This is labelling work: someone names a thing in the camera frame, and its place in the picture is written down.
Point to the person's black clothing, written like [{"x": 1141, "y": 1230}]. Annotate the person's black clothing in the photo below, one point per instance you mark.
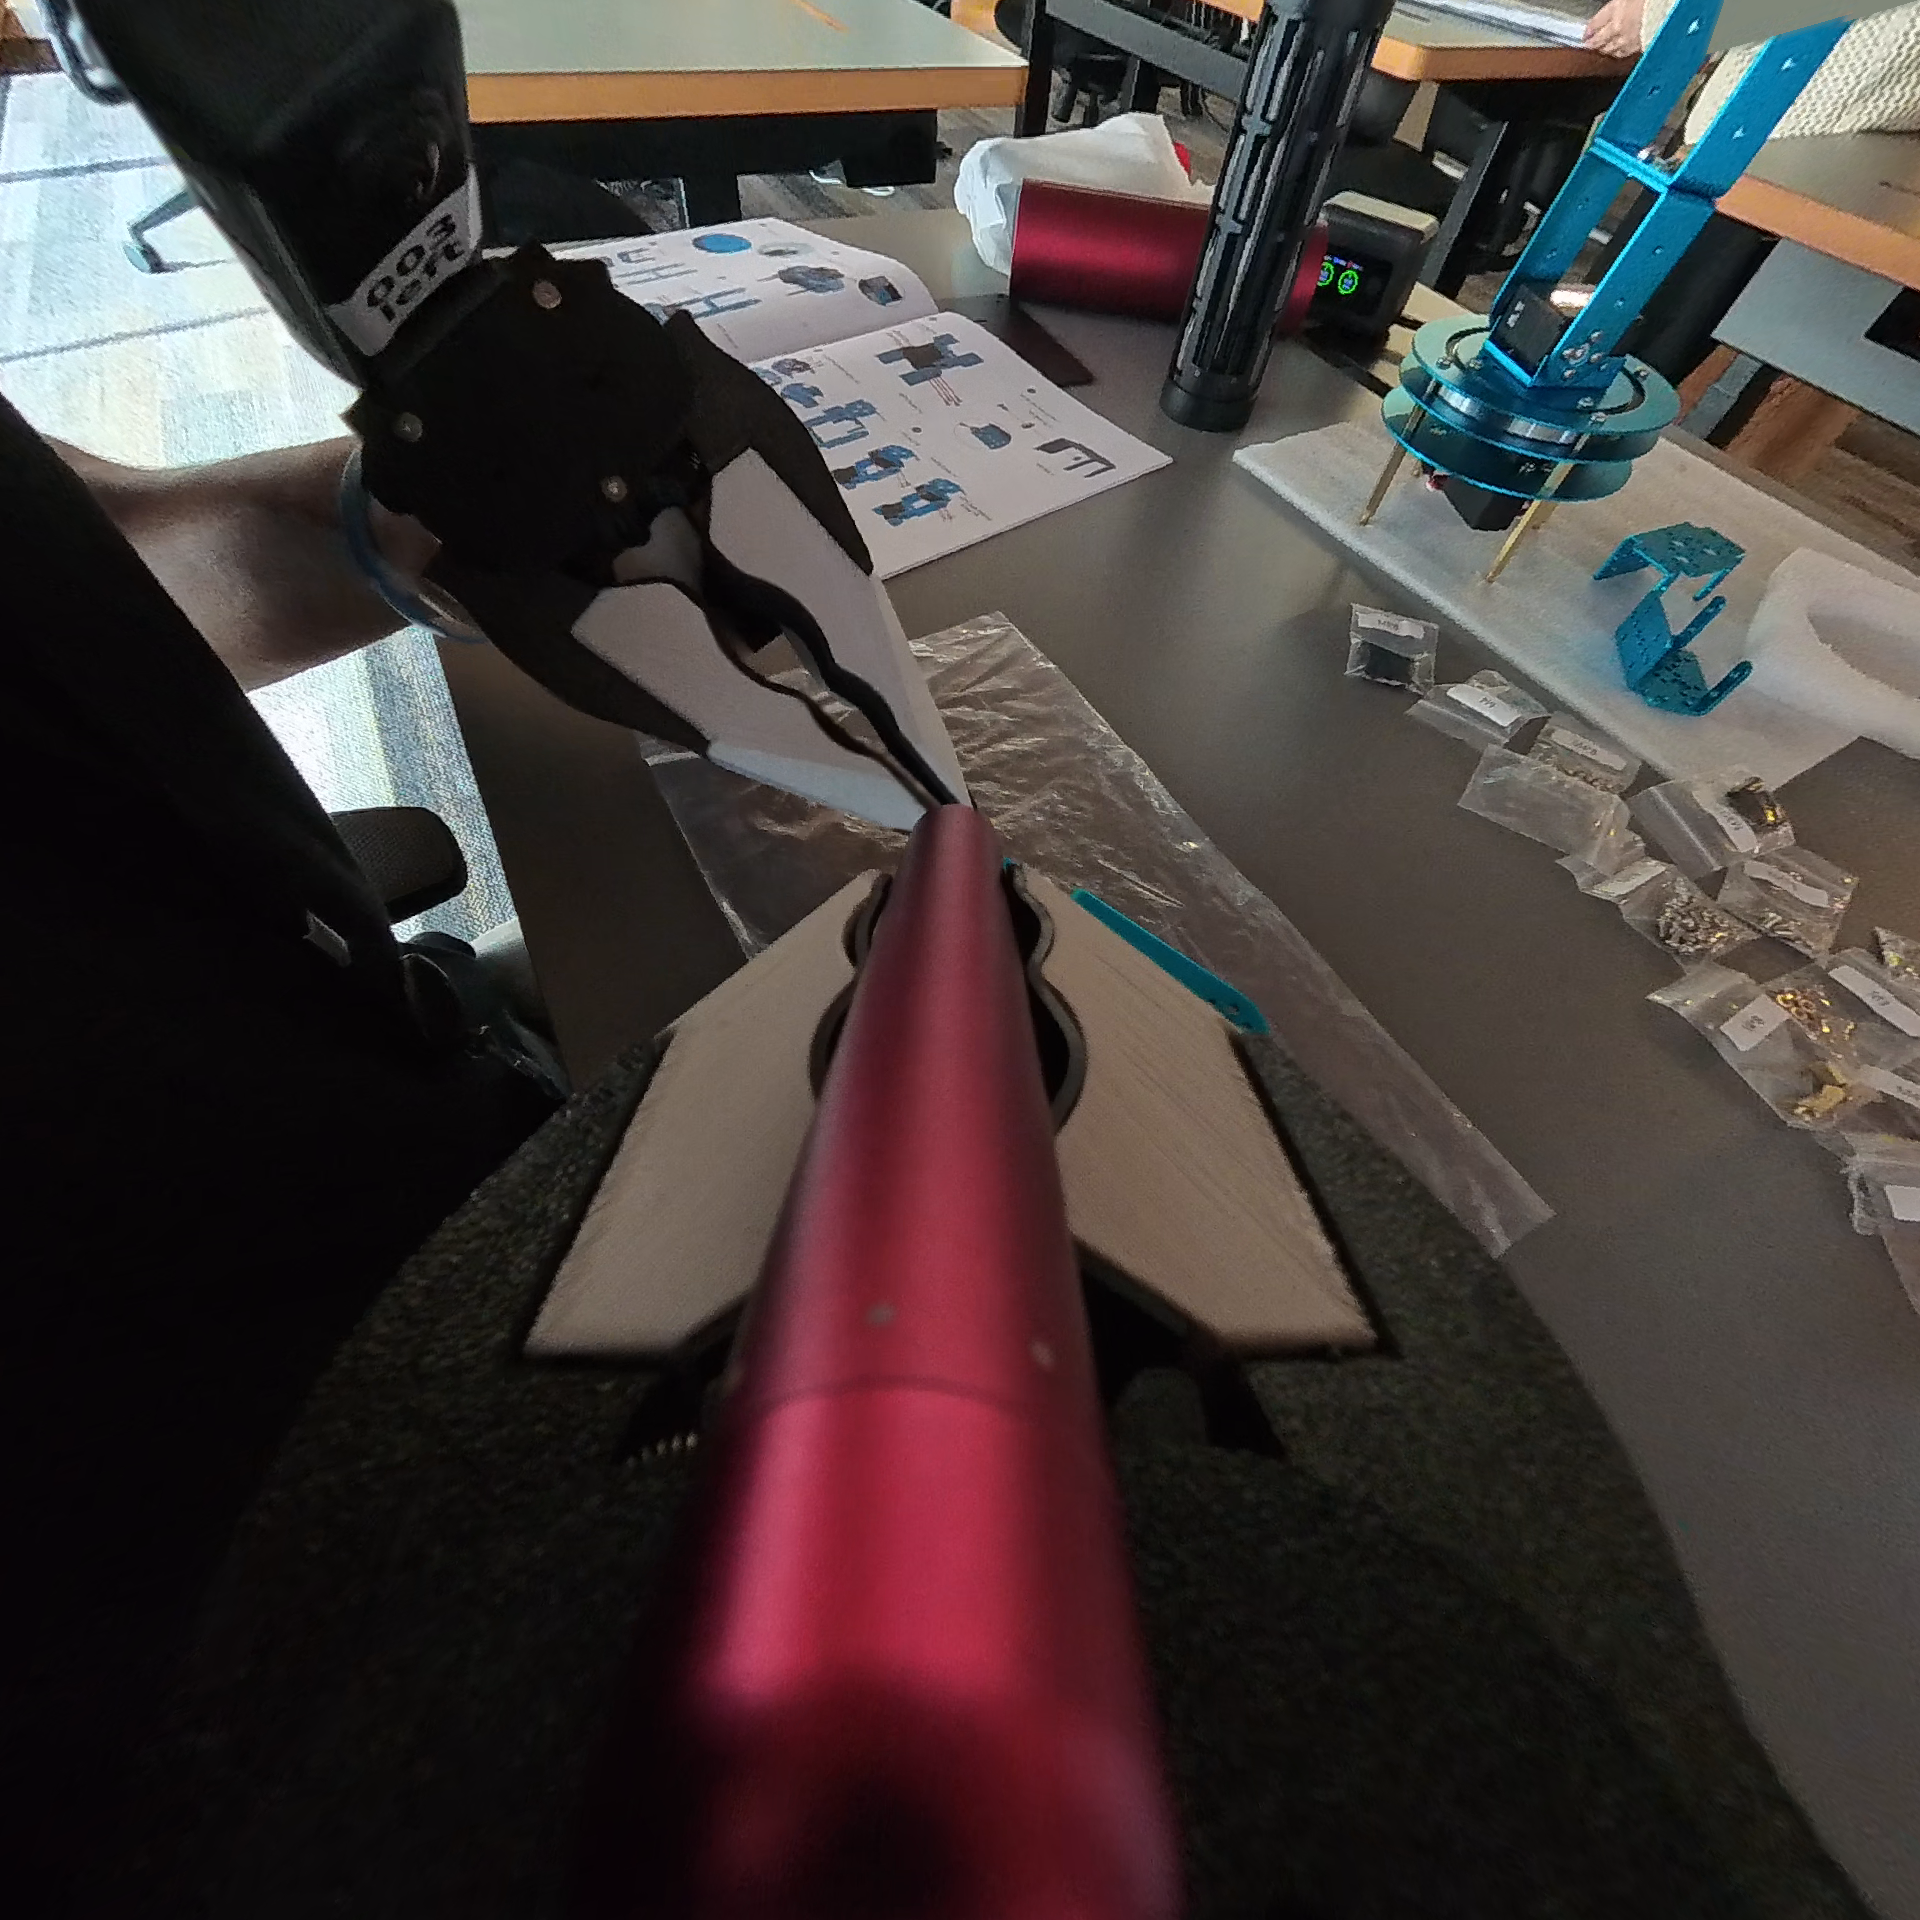
[{"x": 181, "y": 1050}]

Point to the black device with green display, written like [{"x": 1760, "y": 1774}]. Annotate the black device with green display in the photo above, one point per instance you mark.
[{"x": 1373, "y": 255}]

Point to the clear plastic bag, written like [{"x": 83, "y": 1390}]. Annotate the clear plastic bag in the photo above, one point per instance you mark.
[{"x": 1141, "y": 810}]

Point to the blue metal servo bracket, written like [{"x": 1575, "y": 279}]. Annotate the blue metal servo bracket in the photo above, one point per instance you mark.
[{"x": 1184, "y": 974}]

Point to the pile of small screw bags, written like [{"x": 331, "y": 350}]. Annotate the pile of small screw bags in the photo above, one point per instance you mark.
[{"x": 1695, "y": 840}]

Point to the white foam sheet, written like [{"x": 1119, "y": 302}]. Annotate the white foam sheet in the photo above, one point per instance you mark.
[{"x": 1350, "y": 466}]

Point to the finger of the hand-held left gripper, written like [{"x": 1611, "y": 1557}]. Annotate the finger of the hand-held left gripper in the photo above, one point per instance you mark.
[
  {"x": 855, "y": 629},
  {"x": 704, "y": 675}
]

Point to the blue wristband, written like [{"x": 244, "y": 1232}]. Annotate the blue wristband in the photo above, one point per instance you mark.
[{"x": 370, "y": 557}]

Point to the table with orange edge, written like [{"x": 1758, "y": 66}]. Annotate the table with orange edge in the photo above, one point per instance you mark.
[
  {"x": 1845, "y": 226},
  {"x": 722, "y": 44}
]

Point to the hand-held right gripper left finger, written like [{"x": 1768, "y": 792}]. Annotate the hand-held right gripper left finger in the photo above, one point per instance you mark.
[{"x": 675, "y": 1200}]

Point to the black office chair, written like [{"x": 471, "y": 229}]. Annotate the black office chair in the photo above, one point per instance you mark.
[{"x": 399, "y": 863}]

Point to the grey desk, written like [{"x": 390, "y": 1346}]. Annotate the grey desk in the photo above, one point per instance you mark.
[{"x": 1442, "y": 960}]

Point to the white foam piece with cutout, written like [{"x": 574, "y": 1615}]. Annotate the white foam piece with cutout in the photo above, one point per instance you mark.
[{"x": 1853, "y": 600}]

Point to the red metal cylinder case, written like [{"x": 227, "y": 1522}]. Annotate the red metal cylinder case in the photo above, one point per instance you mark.
[{"x": 1109, "y": 247}]

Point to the white crumpled tissue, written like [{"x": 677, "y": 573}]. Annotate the white crumpled tissue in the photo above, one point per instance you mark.
[{"x": 1080, "y": 150}]

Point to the small blue metal bracket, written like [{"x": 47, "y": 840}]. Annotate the small blue metal bracket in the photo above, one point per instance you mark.
[{"x": 1666, "y": 662}]

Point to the red electric screwdriver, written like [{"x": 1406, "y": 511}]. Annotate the red electric screwdriver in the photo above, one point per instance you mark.
[{"x": 902, "y": 1501}]

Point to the black cylindrical bit holder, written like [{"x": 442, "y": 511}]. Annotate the black cylindrical bit holder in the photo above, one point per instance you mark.
[{"x": 1260, "y": 226}]

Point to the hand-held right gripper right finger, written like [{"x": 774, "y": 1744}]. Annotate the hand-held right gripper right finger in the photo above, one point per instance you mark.
[{"x": 1202, "y": 1184}]

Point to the person's left forearm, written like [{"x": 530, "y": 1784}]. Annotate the person's left forearm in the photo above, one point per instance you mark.
[{"x": 224, "y": 557}]

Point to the white instruction booklet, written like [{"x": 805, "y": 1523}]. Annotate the white instruction booklet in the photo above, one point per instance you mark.
[{"x": 962, "y": 452}]

